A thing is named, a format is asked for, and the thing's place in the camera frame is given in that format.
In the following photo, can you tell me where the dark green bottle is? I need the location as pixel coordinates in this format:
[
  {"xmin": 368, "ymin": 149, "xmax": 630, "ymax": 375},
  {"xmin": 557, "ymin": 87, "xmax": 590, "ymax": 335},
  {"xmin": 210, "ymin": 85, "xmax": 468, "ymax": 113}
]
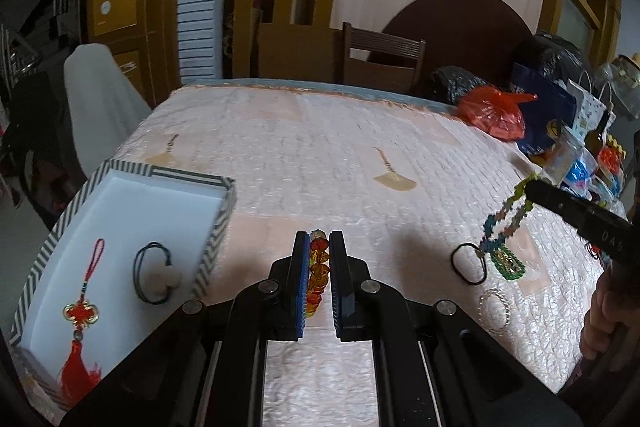
[{"xmin": 585, "ymin": 82, "xmax": 618, "ymax": 158}]

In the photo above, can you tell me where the white patterned gift bag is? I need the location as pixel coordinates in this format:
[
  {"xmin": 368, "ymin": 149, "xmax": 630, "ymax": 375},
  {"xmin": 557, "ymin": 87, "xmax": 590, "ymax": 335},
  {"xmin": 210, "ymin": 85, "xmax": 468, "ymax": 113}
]
[{"xmin": 567, "ymin": 79, "xmax": 608, "ymax": 142}]

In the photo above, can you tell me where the dark blue bag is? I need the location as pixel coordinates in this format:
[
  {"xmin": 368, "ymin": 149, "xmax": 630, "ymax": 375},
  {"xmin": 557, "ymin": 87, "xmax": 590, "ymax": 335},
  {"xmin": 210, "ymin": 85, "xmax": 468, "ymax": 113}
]
[{"xmin": 510, "ymin": 63, "xmax": 578, "ymax": 158}]

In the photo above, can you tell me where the dark wooden chair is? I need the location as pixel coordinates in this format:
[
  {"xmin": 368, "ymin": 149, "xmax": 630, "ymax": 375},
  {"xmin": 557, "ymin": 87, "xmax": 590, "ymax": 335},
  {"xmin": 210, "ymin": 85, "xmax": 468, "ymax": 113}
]
[{"xmin": 342, "ymin": 23, "xmax": 426, "ymax": 95}]

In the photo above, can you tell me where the red knot tassel ornament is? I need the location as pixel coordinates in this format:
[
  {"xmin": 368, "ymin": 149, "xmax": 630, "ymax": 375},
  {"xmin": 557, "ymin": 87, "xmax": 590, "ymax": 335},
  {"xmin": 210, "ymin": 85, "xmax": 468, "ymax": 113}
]
[{"xmin": 59, "ymin": 238, "xmax": 106, "ymax": 400}]

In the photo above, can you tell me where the clear bead bracelet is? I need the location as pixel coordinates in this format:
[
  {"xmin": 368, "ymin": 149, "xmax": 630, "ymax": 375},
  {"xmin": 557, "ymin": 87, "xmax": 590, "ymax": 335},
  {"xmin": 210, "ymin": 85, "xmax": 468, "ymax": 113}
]
[{"xmin": 477, "ymin": 288, "xmax": 511, "ymax": 333}]

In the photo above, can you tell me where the plain black hair tie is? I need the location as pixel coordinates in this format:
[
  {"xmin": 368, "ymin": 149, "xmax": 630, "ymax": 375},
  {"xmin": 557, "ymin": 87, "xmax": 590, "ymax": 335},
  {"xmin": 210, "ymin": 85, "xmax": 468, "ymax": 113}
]
[{"xmin": 451, "ymin": 243, "xmax": 490, "ymax": 285}]

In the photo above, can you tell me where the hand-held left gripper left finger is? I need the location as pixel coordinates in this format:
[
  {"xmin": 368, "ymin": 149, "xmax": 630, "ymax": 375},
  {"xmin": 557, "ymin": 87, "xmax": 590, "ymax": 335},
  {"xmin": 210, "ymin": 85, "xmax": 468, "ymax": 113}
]
[{"xmin": 60, "ymin": 231, "xmax": 311, "ymax": 427}]

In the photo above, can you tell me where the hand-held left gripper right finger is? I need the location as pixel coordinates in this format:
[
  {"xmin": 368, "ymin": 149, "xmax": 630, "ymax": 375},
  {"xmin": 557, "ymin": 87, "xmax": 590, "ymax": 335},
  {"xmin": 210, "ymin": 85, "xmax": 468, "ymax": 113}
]
[{"xmin": 327, "ymin": 231, "xmax": 583, "ymax": 427}]

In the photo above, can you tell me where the black hair tie beige flower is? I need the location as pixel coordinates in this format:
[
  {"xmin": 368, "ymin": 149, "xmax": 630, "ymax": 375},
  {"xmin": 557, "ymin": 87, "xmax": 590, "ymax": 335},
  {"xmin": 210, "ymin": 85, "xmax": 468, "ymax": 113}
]
[{"xmin": 132, "ymin": 242, "xmax": 182, "ymax": 306}]

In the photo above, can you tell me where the multicolour small bead bracelet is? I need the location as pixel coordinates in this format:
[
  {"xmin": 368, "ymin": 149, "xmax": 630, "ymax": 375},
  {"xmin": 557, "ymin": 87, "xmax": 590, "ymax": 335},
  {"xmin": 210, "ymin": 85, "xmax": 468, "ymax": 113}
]
[{"xmin": 482, "ymin": 174, "xmax": 538, "ymax": 253}]

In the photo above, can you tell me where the orange red packet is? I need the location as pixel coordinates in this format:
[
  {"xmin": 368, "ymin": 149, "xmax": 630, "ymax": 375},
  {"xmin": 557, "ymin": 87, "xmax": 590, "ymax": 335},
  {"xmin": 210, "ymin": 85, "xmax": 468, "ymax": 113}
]
[{"xmin": 597, "ymin": 142, "xmax": 626, "ymax": 178}]

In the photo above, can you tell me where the clear plastic jar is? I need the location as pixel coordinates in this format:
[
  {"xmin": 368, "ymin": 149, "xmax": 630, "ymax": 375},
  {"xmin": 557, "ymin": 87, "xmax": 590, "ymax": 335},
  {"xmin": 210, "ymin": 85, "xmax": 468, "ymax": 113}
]
[{"xmin": 542, "ymin": 127, "xmax": 586, "ymax": 185}]

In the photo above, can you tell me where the large black plastic bag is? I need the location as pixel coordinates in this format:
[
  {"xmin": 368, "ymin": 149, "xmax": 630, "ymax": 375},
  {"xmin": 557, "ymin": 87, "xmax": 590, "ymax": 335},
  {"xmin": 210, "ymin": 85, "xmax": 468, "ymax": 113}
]
[{"xmin": 510, "ymin": 32, "xmax": 596, "ymax": 82}]

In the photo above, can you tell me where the striped cardboard box white inside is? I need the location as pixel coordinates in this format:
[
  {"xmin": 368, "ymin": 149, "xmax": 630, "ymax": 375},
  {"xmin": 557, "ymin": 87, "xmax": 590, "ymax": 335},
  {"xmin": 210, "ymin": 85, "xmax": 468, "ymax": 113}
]
[{"xmin": 9, "ymin": 159, "xmax": 237, "ymax": 410}]

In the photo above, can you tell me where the blue plastic packet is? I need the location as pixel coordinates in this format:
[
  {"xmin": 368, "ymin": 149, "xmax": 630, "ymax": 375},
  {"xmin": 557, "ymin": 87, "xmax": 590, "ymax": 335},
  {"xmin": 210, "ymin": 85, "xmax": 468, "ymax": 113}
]
[{"xmin": 562, "ymin": 154, "xmax": 598, "ymax": 195}]

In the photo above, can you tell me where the small black plastic bag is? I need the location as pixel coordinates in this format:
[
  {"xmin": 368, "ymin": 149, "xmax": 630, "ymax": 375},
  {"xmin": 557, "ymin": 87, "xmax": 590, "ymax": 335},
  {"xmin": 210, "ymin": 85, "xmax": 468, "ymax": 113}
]
[{"xmin": 431, "ymin": 66, "xmax": 493, "ymax": 104}]

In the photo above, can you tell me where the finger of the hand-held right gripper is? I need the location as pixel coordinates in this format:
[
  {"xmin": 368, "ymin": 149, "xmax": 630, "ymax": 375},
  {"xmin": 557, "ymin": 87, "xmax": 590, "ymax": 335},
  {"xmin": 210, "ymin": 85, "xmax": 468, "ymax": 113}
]
[{"xmin": 524, "ymin": 179, "xmax": 588, "ymax": 230}]

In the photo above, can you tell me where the orange yellow crystal bead bracelet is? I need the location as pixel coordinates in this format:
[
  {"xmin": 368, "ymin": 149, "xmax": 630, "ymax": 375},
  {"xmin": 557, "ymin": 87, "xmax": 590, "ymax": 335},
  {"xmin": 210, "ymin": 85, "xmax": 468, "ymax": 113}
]
[{"xmin": 306, "ymin": 229, "xmax": 332, "ymax": 320}]

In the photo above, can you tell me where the white plastic chair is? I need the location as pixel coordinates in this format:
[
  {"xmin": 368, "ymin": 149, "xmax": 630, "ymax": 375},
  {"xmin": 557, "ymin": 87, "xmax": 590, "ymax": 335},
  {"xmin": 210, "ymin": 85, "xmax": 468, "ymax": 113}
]
[{"xmin": 64, "ymin": 44, "xmax": 151, "ymax": 178}]

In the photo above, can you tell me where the person's right hand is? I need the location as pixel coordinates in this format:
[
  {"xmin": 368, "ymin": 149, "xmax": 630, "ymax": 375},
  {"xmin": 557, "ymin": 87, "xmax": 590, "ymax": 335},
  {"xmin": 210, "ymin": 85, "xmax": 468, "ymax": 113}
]
[{"xmin": 580, "ymin": 264, "xmax": 631, "ymax": 360}]

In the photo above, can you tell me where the green bead bracelet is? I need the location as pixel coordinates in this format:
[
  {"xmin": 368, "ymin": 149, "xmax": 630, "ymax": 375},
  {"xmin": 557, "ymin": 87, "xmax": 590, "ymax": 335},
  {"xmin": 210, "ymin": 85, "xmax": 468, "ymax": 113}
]
[{"xmin": 490, "ymin": 247, "xmax": 527, "ymax": 282}]

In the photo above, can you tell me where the red plastic bag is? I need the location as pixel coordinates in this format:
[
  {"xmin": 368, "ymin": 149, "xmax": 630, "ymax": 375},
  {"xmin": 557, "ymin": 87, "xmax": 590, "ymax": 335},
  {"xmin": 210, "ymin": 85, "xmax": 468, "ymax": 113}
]
[{"xmin": 457, "ymin": 86, "xmax": 538, "ymax": 142}]

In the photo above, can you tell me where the round brown tabletop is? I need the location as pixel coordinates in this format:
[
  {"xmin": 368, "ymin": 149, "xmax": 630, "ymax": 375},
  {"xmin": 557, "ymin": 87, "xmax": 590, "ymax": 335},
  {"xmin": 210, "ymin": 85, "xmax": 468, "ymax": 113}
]
[{"xmin": 381, "ymin": 0, "xmax": 536, "ymax": 98}]

